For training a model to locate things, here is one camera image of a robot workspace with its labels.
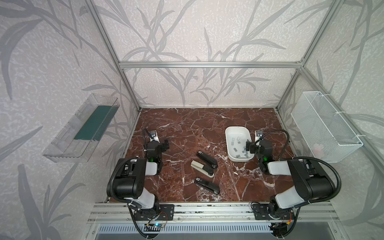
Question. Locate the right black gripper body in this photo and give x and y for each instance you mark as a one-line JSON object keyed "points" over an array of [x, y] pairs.
{"points": [[252, 147]]}

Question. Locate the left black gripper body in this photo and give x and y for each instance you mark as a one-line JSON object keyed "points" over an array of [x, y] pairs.
{"points": [[162, 145]]}

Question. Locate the beige grey stapler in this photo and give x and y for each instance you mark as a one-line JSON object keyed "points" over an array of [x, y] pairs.
{"points": [[204, 169]]}

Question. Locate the black stapler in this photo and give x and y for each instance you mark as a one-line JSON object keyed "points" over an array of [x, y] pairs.
{"points": [[210, 186], [209, 160]]}

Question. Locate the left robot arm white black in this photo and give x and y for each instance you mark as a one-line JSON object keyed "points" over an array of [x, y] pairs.
{"points": [[127, 182]]}

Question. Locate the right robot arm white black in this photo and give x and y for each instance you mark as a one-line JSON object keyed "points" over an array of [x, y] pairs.
{"points": [[314, 181]]}

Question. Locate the white plastic tray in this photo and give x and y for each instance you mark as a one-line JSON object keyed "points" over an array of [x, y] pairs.
{"points": [[231, 136]]}

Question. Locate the pink object in basket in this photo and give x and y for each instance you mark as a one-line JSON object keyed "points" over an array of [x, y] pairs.
{"points": [[318, 151]]}

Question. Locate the green mat in shelf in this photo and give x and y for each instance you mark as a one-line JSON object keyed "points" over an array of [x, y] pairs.
{"points": [[95, 126]]}

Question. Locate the small circuit board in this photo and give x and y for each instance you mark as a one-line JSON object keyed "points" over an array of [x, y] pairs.
{"points": [[156, 227]]}

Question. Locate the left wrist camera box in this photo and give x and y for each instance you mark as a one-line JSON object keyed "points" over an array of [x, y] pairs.
{"points": [[154, 136]]}

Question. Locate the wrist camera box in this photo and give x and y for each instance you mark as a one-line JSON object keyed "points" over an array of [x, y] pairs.
{"points": [[154, 136], [258, 135]]}

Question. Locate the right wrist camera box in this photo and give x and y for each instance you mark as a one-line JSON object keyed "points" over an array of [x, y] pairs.
{"points": [[258, 135]]}

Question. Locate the white wire mesh basket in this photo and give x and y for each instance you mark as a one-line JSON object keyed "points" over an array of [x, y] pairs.
{"points": [[320, 123]]}

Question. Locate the clear acrylic wall shelf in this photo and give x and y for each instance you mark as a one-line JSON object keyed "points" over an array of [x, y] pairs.
{"points": [[64, 148]]}

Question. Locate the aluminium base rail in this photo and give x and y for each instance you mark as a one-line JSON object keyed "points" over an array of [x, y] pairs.
{"points": [[210, 212]]}

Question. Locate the aluminium frame crossbar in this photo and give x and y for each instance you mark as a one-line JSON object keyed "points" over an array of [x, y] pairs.
{"points": [[288, 65]]}

